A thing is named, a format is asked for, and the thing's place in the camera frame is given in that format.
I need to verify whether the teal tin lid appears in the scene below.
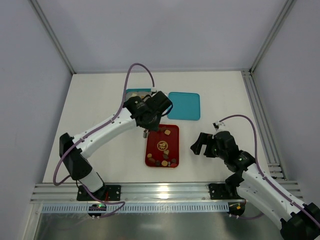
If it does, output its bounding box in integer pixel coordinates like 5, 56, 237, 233
167, 92, 201, 121

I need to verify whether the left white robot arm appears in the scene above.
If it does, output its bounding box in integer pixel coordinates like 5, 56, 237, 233
59, 91, 173, 201

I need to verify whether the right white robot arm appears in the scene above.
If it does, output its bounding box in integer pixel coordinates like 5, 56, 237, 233
190, 131, 320, 240

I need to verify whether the caramel square chocolate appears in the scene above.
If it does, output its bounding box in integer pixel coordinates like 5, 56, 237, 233
161, 160, 168, 167

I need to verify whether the teal tin box with cups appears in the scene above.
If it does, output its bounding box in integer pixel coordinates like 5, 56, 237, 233
125, 88, 151, 101

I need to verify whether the red rectangular tray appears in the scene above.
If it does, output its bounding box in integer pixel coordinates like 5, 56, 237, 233
144, 124, 180, 169

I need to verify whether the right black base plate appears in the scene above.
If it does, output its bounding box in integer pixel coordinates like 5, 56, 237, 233
208, 183, 239, 200

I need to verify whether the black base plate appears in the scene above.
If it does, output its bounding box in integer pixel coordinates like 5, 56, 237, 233
208, 183, 239, 200
76, 185, 121, 202

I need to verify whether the right frame rail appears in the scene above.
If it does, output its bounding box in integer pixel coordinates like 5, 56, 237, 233
241, 70, 287, 181

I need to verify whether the slotted cable duct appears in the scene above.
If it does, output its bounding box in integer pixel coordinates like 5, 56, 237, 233
41, 202, 229, 214

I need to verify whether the aluminium rail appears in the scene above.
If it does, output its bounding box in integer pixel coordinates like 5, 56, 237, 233
29, 181, 305, 205

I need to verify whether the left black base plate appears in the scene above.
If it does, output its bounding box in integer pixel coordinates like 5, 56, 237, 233
76, 185, 121, 202

